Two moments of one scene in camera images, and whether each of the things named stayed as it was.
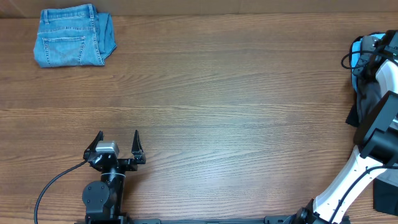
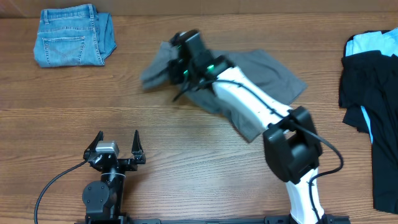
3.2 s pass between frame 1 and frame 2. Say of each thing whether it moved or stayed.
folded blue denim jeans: stayed
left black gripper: stayed
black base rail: stayed
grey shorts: moved
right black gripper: moved
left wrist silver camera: stayed
